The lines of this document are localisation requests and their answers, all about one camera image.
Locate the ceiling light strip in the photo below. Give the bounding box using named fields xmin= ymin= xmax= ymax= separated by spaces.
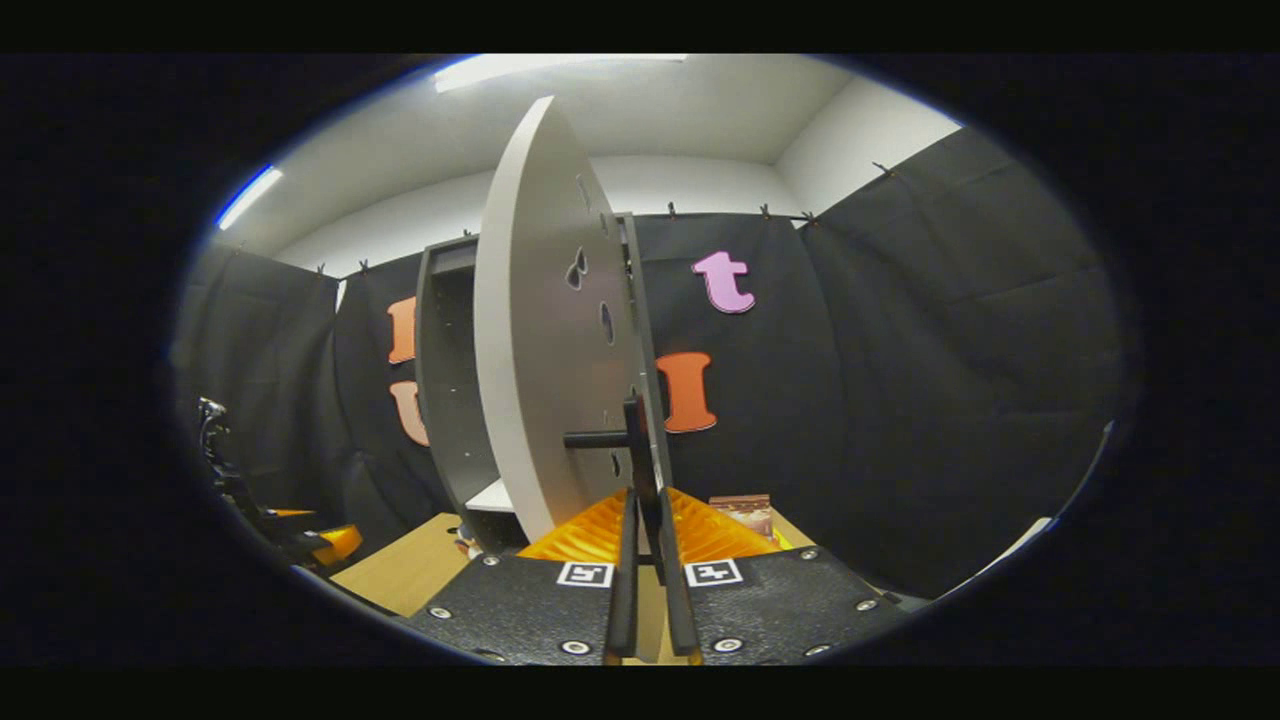
xmin=215 ymin=165 xmax=284 ymax=231

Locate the black door handle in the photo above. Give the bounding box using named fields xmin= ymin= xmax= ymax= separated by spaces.
xmin=563 ymin=393 xmax=663 ymax=561

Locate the white cabinet shelf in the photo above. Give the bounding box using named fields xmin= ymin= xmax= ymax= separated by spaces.
xmin=465 ymin=478 xmax=517 ymax=514

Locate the white flat panel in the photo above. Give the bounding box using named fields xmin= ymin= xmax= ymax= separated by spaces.
xmin=960 ymin=517 xmax=1053 ymax=583

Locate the black backdrop cloth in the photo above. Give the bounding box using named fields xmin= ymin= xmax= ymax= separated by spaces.
xmin=170 ymin=125 xmax=1126 ymax=601

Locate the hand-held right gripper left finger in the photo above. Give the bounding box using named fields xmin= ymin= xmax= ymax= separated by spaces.
xmin=400 ymin=487 xmax=641 ymax=666

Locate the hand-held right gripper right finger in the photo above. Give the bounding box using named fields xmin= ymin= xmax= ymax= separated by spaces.
xmin=655 ymin=487 xmax=906 ymax=666

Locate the grey cabinet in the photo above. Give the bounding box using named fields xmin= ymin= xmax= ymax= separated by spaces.
xmin=413 ymin=210 xmax=676 ymax=558

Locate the brown printed box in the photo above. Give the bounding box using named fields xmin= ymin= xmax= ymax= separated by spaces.
xmin=708 ymin=494 xmax=774 ymax=541

